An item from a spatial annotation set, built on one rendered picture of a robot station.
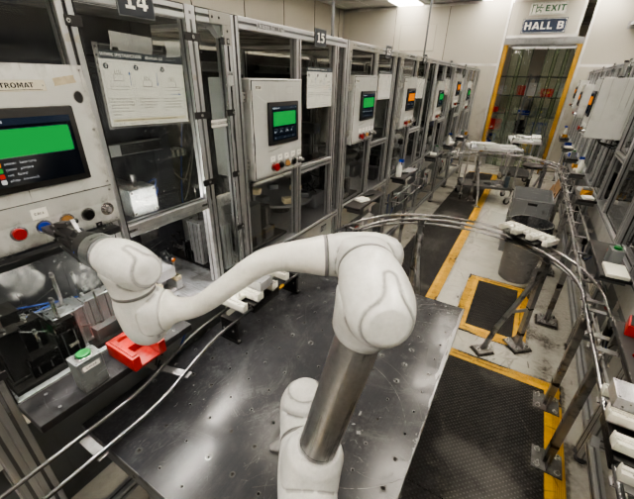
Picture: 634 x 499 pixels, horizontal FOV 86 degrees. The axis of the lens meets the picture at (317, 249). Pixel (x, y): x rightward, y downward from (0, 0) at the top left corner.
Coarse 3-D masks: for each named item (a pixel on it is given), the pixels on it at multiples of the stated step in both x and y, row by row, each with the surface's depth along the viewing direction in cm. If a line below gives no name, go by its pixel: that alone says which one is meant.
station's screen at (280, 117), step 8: (272, 112) 164; (280, 112) 170; (288, 112) 175; (272, 120) 166; (280, 120) 171; (288, 120) 177; (272, 128) 167; (280, 128) 173; (288, 128) 178; (272, 136) 169; (280, 136) 174; (288, 136) 180
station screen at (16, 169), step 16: (0, 128) 82; (16, 128) 84; (0, 160) 83; (16, 160) 86; (32, 160) 88; (48, 160) 91; (64, 160) 95; (80, 160) 98; (0, 176) 84; (16, 176) 86; (32, 176) 89; (48, 176) 92
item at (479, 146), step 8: (472, 144) 540; (480, 144) 538; (488, 144) 546; (496, 144) 544; (512, 152) 573; (520, 160) 534; (464, 176) 563; (464, 184) 573; (480, 184) 576; (496, 184) 579; (512, 184) 552; (504, 192) 604; (504, 200) 564
